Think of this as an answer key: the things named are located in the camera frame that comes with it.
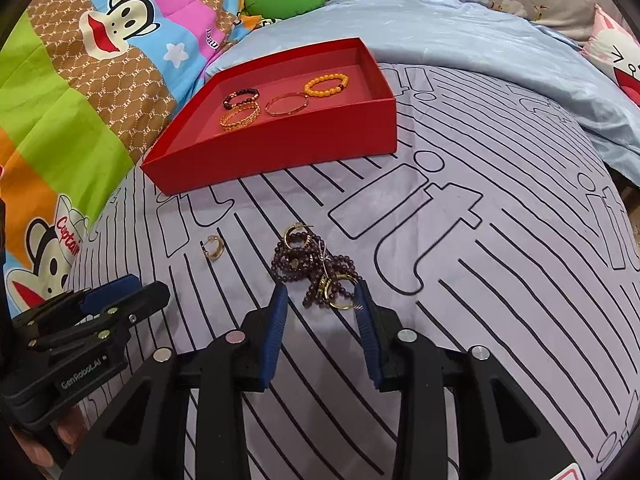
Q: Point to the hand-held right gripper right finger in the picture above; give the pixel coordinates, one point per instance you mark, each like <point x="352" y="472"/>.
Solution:
<point x="370" y="340"/>

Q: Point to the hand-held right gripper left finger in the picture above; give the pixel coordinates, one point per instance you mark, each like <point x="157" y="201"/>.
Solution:
<point x="272" y="330"/>

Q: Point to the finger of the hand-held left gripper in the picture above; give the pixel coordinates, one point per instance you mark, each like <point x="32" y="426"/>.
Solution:
<point x="135" y="307"/>
<point x="107" y="292"/>

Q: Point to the gold hoop earring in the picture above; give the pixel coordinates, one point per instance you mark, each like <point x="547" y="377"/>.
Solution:
<point x="340" y="306"/>
<point x="216" y="256"/>
<point x="287" y="234"/>

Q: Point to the red cardboard box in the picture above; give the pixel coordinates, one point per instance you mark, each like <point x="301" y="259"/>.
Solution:
<point x="300" y="150"/>

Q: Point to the gold leaf bangle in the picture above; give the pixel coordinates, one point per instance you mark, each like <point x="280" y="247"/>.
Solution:
<point x="225" y="122"/>

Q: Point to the rose gold bangle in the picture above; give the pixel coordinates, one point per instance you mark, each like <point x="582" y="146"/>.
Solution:
<point x="266" y="106"/>

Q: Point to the person's left hand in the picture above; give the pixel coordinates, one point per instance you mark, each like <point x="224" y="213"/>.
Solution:
<point x="67" y="432"/>

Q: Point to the colourful cartoon monkey quilt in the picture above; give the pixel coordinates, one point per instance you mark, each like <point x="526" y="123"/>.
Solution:
<point x="75" y="60"/>

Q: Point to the light blue pillow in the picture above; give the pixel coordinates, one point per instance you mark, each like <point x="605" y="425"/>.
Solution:
<point x="450" y="30"/>

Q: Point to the pink cartoon pillow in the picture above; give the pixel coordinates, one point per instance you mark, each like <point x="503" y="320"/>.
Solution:
<point x="615" y="45"/>

